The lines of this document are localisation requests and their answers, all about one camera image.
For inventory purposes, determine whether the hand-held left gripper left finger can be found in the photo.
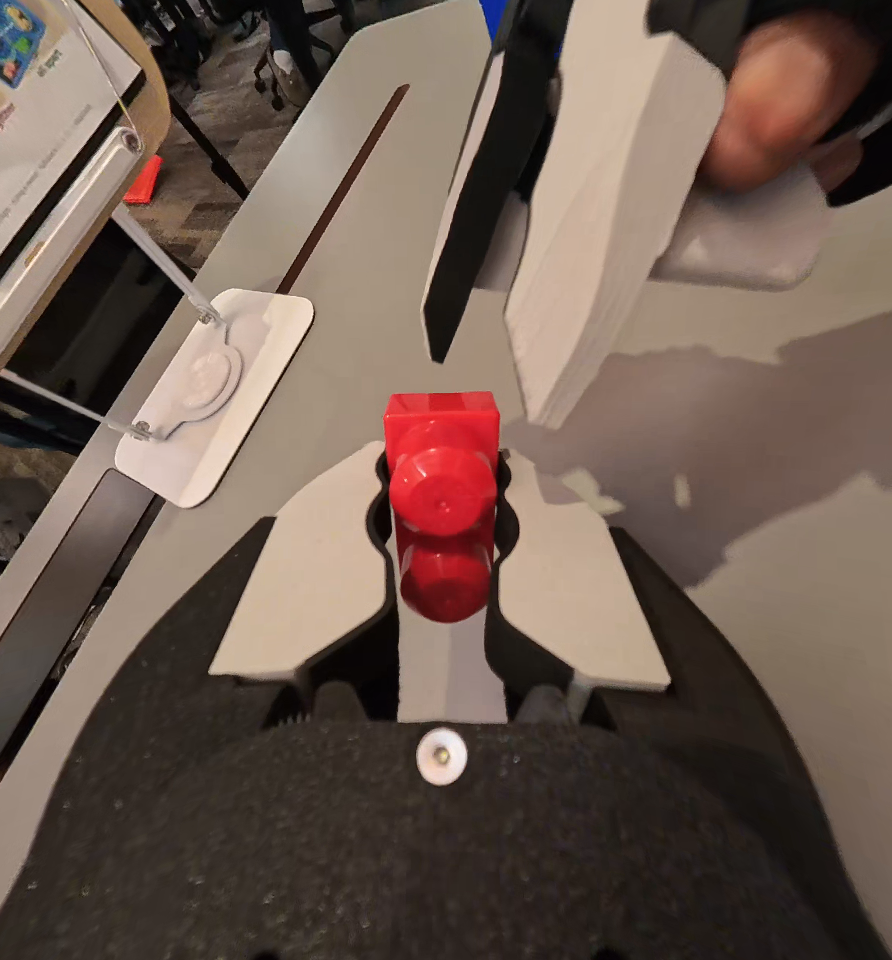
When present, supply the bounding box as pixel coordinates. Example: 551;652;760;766
207;441;402;721

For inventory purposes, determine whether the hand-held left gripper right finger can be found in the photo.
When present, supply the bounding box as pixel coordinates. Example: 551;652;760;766
485;447;672;721

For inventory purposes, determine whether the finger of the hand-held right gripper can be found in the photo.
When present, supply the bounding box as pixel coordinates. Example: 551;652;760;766
421;0;561;366
504;0;728;430

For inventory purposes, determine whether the red two-stud mega block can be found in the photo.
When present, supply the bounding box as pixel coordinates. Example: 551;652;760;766
383;391;502;625

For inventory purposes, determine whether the person's right hand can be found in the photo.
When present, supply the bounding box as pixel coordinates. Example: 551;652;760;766
701;13;888;195

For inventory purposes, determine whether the orange traffic cone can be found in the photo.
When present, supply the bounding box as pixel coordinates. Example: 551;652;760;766
122;153;165;205

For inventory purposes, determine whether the black table cable flap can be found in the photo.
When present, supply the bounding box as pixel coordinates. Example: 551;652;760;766
0;468;168;775

